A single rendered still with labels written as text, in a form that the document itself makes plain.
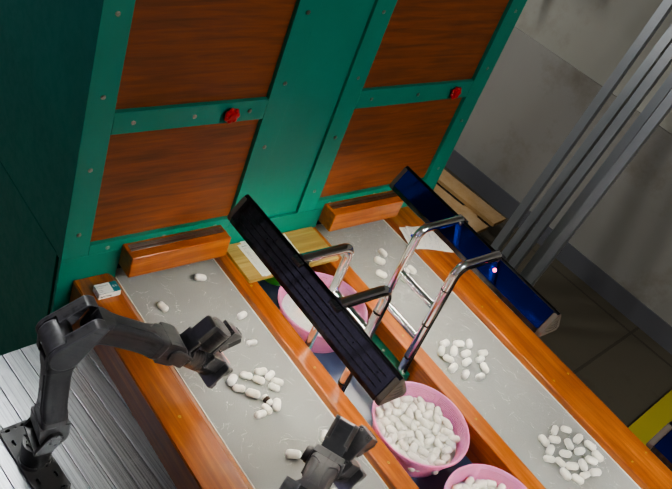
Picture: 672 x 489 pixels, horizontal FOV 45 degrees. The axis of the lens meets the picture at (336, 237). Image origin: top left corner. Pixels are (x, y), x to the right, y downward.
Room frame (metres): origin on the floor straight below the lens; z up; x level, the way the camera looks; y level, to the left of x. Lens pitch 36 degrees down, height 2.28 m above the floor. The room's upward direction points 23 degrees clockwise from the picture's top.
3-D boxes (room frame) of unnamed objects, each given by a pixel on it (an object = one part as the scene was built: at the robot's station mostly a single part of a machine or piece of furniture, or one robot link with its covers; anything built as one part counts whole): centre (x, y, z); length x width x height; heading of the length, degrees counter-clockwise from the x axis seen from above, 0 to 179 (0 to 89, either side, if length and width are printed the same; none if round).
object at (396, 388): (1.43, 0.00, 1.08); 0.62 x 0.08 x 0.07; 51
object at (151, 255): (1.65, 0.38, 0.83); 0.30 x 0.06 x 0.07; 141
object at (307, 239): (1.89, 0.13, 0.77); 0.33 x 0.15 x 0.01; 141
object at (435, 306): (1.80, -0.30, 0.90); 0.20 x 0.19 x 0.45; 51
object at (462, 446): (1.48, -0.39, 0.72); 0.27 x 0.27 x 0.10
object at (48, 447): (1.02, 0.41, 0.77); 0.09 x 0.06 x 0.06; 45
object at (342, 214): (2.18, -0.04, 0.83); 0.30 x 0.06 x 0.07; 141
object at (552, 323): (1.86, -0.35, 1.08); 0.62 x 0.08 x 0.07; 51
